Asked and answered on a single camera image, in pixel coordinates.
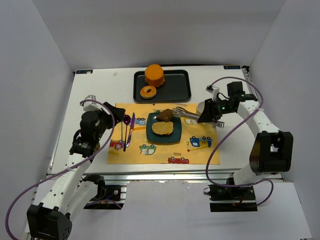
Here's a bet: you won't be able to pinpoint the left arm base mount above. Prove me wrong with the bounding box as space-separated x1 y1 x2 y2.
77 174 124 210

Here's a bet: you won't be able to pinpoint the glazed donut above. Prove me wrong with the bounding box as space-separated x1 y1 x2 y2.
140 85 157 100

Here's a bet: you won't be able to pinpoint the purple knife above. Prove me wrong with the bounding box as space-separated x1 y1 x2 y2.
125 112 136 148

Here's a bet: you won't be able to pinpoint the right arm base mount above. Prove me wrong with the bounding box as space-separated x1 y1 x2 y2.
203 184 258 213

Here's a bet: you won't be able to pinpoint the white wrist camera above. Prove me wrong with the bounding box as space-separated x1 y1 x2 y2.
205 85 220 101
79 94 102 112

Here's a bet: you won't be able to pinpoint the teal square plate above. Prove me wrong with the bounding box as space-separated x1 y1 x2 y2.
146 112 182 145

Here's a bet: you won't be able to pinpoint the purple spoon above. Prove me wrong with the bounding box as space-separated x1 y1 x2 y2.
123 114 131 152

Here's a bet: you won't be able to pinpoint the metal tongs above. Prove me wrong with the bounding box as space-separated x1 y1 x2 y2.
172 106 225 128

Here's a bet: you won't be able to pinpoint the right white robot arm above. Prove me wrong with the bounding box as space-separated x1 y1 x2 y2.
198 77 294 189

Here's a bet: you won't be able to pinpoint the bread slice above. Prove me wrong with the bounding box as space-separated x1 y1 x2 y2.
151 121 174 135

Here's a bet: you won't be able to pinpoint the yellow vehicle print placemat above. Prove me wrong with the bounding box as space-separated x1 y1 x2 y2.
107 103 218 165

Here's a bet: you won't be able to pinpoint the orange round bun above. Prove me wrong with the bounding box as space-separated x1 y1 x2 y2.
144 64 165 88

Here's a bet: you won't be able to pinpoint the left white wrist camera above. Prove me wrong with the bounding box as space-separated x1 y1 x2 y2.
79 94 102 112

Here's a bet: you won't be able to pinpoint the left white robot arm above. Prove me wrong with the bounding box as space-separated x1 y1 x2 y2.
26 99 126 240

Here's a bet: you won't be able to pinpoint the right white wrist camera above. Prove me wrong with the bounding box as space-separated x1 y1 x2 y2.
205 85 220 101

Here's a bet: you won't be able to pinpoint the pale green mug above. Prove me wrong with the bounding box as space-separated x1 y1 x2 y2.
196 101 205 118

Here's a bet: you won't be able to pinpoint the brown chocolate pastry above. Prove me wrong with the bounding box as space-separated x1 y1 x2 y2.
156 108 174 122

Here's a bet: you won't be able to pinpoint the black baking tray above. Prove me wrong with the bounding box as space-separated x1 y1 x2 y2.
133 69 192 104

